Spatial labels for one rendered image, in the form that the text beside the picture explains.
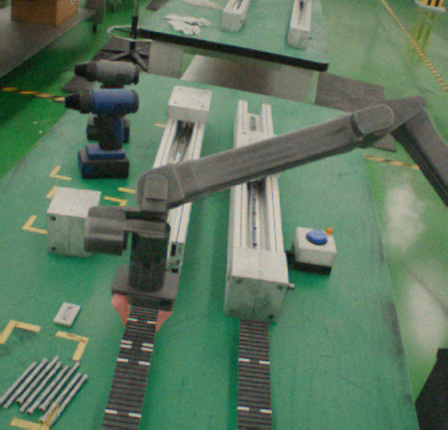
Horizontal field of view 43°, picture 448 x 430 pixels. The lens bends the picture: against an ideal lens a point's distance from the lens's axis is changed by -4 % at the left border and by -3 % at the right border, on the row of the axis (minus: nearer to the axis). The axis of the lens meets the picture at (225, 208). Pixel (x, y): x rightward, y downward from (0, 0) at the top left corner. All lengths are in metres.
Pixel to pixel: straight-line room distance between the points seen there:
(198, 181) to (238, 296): 0.26
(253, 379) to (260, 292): 0.18
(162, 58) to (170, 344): 2.07
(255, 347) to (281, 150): 0.33
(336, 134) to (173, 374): 0.47
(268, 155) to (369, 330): 0.41
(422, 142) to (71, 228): 0.66
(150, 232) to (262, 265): 0.27
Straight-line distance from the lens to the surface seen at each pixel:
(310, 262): 1.21
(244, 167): 0.90
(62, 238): 1.15
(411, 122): 1.02
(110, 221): 0.86
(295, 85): 2.86
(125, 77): 1.55
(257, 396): 0.91
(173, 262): 1.12
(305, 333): 1.08
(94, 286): 1.10
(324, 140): 0.95
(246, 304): 1.05
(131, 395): 0.88
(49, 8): 4.82
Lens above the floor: 1.49
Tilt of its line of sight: 31 degrees down
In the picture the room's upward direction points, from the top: 11 degrees clockwise
